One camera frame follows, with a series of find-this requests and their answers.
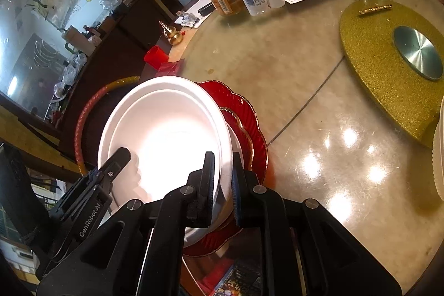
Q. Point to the round metal turntable disc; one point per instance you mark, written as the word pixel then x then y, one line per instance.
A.
pixel 418 53

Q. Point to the gold glitter turntable mat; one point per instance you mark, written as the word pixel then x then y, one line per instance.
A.
pixel 381 74

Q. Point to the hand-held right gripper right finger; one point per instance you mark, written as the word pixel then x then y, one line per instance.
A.
pixel 237 192

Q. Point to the large white foam bowl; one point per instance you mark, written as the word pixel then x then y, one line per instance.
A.
pixel 163 143

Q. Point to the small white foam bowl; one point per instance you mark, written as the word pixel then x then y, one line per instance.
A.
pixel 238 147

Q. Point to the large beige plastic bowl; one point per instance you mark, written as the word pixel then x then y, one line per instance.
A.
pixel 439 160

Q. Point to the red yellow hoop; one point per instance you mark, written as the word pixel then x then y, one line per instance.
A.
pixel 104 96

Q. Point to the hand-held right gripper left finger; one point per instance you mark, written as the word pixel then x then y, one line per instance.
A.
pixel 205 185

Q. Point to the red glass plate with label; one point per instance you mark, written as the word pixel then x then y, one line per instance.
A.
pixel 258 147

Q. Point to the golden gourd ornament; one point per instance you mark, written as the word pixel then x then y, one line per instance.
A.
pixel 170 34

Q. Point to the red plastic cup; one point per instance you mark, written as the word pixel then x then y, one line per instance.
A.
pixel 156 56

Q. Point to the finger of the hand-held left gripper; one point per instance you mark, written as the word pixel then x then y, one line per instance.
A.
pixel 114 162

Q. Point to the colourful printed packet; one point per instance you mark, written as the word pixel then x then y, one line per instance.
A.
pixel 239 278

